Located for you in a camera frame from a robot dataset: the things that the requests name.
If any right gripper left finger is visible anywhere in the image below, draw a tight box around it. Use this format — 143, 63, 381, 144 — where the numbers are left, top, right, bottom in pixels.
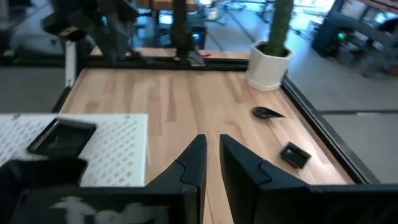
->
146, 133, 208, 224

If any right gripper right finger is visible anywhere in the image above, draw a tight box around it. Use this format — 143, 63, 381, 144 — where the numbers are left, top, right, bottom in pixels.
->
219, 134, 312, 224

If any small black square plate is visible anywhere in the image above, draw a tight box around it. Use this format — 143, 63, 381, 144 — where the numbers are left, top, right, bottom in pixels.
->
279, 141, 312, 170
26, 117, 98, 159

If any black teardrop mini plate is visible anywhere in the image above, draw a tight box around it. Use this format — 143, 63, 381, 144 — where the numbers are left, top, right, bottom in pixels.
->
251, 106, 286, 120

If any white perforated raised tray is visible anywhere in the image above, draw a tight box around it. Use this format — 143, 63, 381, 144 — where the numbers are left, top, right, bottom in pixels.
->
0, 113, 149, 188

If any white faceted plant pot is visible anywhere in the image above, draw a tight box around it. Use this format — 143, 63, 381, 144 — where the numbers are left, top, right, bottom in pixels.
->
246, 40, 293, 93

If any tall green cactus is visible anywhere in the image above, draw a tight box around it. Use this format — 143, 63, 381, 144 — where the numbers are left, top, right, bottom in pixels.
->
264, 0, 295, 57

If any dark blue equipment rack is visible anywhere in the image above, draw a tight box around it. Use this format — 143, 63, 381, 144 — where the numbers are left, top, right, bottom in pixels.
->
312, 0, 398, 75

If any white vertical post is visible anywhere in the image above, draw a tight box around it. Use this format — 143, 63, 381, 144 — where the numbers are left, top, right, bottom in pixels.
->
64, 40, 78, 88

